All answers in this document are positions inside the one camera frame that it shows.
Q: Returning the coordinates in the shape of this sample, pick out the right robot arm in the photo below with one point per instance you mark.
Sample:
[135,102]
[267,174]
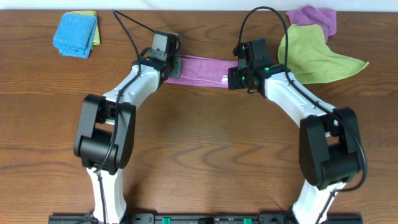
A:
[331,156]

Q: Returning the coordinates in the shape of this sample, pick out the crumpled purple cloth at back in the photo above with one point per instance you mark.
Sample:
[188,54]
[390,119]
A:
[310,15]

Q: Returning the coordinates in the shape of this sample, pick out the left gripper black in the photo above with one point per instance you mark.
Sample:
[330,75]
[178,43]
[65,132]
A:
[175,67]

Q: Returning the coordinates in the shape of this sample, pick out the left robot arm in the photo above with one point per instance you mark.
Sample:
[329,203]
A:
[105,135]

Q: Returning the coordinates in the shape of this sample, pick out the green microfiber cloth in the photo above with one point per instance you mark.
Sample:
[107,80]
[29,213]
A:
[311,60]

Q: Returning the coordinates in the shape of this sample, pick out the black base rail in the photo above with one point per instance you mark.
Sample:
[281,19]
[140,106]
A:
[149,218]

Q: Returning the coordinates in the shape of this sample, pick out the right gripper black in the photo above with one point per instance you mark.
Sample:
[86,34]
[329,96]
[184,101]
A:
[235,78]

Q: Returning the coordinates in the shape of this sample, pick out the folded green cloth under blue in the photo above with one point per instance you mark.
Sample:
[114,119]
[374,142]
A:
[96,38]

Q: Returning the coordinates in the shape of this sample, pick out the purple microfiber cloth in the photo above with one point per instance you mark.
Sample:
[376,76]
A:
[205,72]

